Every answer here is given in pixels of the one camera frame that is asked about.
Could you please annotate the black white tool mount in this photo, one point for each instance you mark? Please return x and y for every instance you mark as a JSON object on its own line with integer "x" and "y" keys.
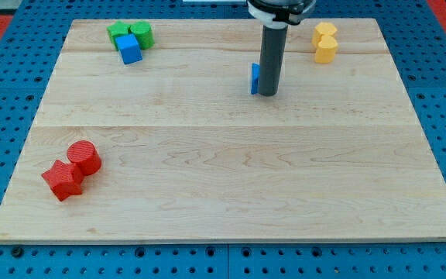
{"x": 278, "y": 14}

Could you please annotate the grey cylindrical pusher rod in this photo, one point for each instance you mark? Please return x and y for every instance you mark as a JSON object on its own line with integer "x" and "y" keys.
{"x": 271, "y": 58}

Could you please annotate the blue triangle block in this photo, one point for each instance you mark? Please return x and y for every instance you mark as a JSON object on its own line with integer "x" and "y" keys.
{"x": 255, "y": 69}

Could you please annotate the blue cube block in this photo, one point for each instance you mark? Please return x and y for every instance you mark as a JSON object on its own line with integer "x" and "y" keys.
{"x": 128, "y": 48}

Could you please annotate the yellow hexagon block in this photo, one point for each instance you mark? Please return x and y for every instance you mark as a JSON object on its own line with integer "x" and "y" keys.
{"x": 323, "y": 29}

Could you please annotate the yellow heart block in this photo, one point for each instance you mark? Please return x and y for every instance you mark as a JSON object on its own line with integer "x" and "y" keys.
{"x": 326, "y": 50}

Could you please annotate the green cylinder block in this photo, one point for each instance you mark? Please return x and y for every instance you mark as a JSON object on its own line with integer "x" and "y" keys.
{"x": 143, "y": 32}

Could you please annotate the wooden board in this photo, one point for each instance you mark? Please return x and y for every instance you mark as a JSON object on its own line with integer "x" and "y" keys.
{"x": 189, "y": 155}

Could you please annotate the green star block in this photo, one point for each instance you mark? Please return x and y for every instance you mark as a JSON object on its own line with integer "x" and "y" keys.
{"x": 117, "y": 29}

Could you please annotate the red cylinder block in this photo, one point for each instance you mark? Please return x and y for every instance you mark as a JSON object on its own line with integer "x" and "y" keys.
{"x": 84, "y": 154}

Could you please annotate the red star block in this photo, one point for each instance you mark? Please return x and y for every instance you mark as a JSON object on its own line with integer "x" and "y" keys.
{"x": 64, "y": 179}

